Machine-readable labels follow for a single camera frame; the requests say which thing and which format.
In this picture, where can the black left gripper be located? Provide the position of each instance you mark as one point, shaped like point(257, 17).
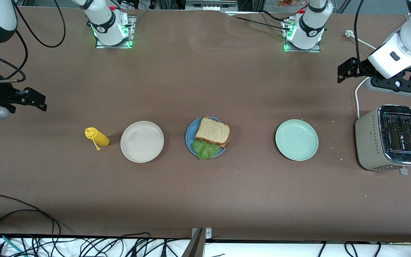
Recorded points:
point(359, 68)

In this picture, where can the yellow mustard squeeze bottle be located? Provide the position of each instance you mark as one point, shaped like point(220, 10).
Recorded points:
point(98, 137)

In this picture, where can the brown bread slice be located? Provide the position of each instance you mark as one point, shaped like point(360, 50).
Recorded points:
point(227, 142)
point(212, 131)

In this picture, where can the green lettuce leaf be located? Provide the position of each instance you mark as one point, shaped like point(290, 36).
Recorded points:
point(205, 150)

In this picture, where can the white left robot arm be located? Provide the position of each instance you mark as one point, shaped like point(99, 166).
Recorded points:
point(307, 28)

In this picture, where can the pale green plate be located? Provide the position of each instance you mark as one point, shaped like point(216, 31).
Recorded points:
point(297, 140)

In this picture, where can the beige plate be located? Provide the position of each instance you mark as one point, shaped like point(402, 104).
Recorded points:
point(142, 141)

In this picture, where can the blue plate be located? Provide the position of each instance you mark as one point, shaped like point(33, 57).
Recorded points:
point(191, 134)

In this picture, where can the beige chrome toaster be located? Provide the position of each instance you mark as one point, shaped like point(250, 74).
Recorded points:
point(369, 142)

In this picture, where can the orange snack bag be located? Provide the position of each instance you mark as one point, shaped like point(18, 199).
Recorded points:
point(289, 3)

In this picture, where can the grey metal box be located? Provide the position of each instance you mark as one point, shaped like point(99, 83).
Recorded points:
point(209, 5)

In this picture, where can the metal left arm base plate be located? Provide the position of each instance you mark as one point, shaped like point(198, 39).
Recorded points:
point(312, 51)

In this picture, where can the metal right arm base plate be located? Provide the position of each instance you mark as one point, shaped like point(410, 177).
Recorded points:
point(131, 32)

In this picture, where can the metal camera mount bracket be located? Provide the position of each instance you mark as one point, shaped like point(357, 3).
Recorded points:
point(198, 239)

